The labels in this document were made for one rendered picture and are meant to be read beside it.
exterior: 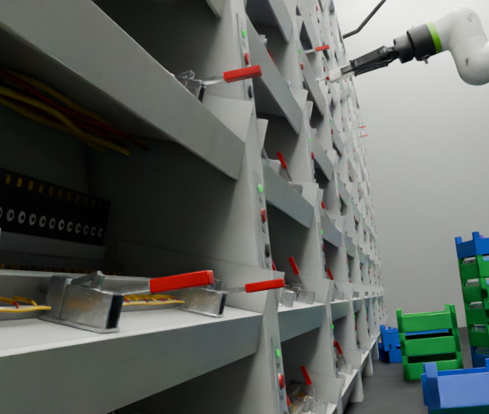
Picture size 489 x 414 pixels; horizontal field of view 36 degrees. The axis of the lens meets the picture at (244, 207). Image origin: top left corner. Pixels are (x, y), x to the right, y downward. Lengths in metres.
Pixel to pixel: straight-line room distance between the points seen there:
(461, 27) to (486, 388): 1.11
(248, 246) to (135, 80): 0.38
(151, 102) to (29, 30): 0.19
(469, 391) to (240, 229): 0.61
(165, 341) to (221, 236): 0.38
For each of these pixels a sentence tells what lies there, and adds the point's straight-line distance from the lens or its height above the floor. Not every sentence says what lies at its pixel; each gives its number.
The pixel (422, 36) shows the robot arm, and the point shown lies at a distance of 2.17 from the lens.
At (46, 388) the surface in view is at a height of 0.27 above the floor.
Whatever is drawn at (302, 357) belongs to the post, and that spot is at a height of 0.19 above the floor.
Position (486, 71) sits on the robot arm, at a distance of 2.12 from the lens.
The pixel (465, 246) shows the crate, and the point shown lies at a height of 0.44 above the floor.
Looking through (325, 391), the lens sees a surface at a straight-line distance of 1.58.
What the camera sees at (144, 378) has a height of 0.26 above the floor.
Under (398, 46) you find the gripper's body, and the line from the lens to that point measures 2.17.
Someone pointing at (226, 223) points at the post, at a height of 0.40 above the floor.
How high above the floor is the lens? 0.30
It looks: 8 degrees up
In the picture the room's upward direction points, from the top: 6 degrees counter-clockwise
